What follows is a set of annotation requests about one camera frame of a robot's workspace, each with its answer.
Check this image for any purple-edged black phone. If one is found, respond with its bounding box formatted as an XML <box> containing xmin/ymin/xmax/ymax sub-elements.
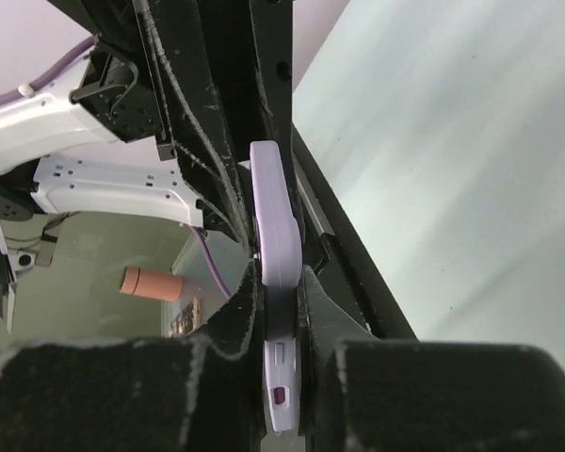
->
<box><xmin>256</xmin><ymin>207</ymin><xmax>295</xmax><ymax>412</ymax></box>

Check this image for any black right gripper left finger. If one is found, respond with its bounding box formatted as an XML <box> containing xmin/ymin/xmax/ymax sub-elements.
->
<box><xmin>0</xmin><ymin>265</ymin><xmax>266</xmax><ymax>451</ymax></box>

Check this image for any orange cylinder on floor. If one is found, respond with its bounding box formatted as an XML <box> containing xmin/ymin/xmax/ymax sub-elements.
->
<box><xmin>120</xmin><ymin>266</ymin><xmax>184</xmax><ymax>302</ymax></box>

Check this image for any lilac phone case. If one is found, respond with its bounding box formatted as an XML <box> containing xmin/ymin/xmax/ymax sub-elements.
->
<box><xmin>250</xmin><ymin>140</ymin><xmax>302</xmax><ymax>432</ymax></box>

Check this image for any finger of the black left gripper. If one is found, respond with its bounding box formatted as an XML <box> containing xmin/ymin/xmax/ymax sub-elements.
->
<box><xmin>54</xmin><ymin>1</ymin><xmax>253</xmax><ymax>249</ymax></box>
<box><xmin>249</xmin><ymin>1</ymin><xmax>305</xmax><ymax>232</ymax></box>

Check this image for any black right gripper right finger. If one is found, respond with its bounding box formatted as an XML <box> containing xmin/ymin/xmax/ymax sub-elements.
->
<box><xmin>299</xmin><ymin>268</ymin><xmax>565</xmax><ymax>451</ymax></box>

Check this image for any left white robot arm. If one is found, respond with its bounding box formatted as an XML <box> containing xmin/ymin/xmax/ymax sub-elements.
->
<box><xmin>0</xmin><ymin>1</ymin><xmax>299</xmax><ymax>252</ymax></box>

